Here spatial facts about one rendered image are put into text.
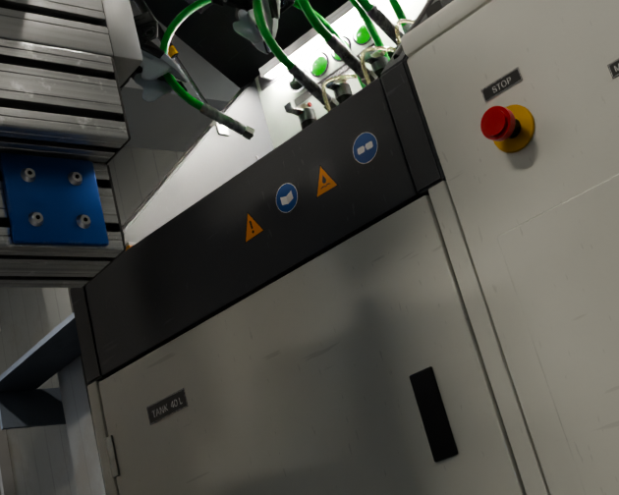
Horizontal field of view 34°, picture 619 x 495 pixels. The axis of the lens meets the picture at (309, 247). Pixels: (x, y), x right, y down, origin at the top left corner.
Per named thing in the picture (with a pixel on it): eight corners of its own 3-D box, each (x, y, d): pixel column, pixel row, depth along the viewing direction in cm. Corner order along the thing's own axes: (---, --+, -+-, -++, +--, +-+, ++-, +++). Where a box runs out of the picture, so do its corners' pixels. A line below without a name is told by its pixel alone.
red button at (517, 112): (480, 155, 107) (466, 112, 109) (501, 161, 110) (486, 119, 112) (522, 132, 104) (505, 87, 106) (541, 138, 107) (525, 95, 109)
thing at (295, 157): (101, 376, 154) (83, 278, 159) (125, 376, 157) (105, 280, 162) (416, 194, 118) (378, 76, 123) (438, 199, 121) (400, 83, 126)
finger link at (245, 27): (234, 56, 164) (222, 8, 167) (260, 64, 169) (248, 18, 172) (248, 45, 162) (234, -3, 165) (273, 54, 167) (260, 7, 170)
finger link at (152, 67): (170, 98, 164) (123, 78, 166) (191, 77, 167) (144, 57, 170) (169, 83, 161) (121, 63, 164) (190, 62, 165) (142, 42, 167)
